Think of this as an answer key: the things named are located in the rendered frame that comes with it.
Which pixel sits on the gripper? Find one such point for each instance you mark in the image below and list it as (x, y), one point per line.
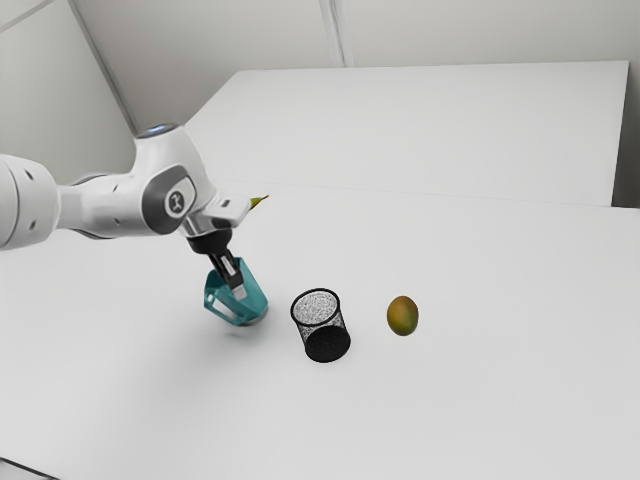
(209, 243)

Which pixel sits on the green pear with stem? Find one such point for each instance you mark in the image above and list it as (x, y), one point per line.
(258, 201)

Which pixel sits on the teal faceted mug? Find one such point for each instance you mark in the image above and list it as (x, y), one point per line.
(240, 299)

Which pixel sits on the black mesh pen holder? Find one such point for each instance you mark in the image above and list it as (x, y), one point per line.
(321, 324)

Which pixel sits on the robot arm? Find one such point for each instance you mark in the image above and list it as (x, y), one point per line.
(100, 200)

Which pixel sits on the green-brown mango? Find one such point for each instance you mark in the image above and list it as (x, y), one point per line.
(402, 315)

